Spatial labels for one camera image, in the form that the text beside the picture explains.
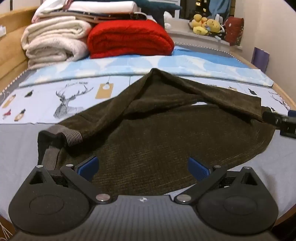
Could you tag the white window sill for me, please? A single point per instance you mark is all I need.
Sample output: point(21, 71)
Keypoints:
point(182, 34)

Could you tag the stack of folded bedding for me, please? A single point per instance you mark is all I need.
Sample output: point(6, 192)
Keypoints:
point(92, 7)

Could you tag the purple box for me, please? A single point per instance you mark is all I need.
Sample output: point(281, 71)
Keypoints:
point(260, 59)

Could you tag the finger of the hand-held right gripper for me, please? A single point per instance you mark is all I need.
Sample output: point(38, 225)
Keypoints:
point(272, 115)
point(291, 113)

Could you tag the light blue patterned quilt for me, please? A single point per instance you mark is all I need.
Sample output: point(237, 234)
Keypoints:
point(161, 62)

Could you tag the wooden bed frame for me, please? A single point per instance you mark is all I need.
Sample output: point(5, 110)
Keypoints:
point(11, 55)

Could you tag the white plush toy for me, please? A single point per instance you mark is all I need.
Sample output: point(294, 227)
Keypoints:
point(167, 17)

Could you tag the white folded blanket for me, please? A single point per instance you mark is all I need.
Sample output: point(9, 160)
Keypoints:
point(53, 37)

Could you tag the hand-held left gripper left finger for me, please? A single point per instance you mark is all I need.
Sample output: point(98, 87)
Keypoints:
point(89, 166)

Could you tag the teal star pillow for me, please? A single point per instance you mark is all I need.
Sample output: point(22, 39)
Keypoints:
point(157, 9)

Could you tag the dark red cushion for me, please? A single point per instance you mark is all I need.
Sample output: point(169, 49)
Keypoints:
point(234, 30)

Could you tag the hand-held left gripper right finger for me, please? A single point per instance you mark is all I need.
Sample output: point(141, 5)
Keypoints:
point(198, 168)

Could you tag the blue curtain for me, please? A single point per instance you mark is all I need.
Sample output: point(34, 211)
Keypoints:
point(219, 8)

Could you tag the yellow plush toy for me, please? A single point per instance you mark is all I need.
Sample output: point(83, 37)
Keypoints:
point(198, 23)
point(214, 25)

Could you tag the red folded blanket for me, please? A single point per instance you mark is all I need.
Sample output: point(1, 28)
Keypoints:
point(129, 38)

